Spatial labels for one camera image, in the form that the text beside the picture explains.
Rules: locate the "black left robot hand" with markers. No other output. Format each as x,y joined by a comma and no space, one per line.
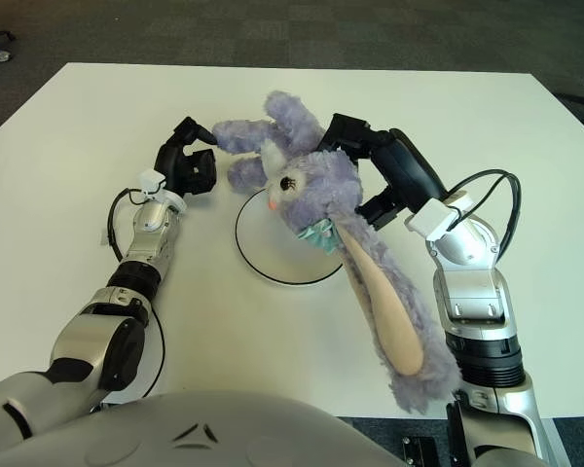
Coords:
175,168

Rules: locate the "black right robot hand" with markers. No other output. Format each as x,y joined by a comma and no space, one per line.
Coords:
409,170

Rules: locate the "purple plush bunny doll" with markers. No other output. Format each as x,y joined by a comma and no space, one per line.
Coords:
326,190

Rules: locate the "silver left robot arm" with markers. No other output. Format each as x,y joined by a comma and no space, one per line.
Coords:
80,343

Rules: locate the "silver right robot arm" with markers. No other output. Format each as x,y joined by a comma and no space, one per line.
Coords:
472,287

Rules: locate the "white plate with black rim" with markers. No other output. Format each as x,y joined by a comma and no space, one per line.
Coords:
272,243

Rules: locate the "silver grey robot torso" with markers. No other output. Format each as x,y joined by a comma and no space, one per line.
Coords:
199,438

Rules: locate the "white table leg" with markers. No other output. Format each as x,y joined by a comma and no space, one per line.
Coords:
551,440

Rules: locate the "black waist bracket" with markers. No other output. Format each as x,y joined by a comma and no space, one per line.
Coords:
423,452

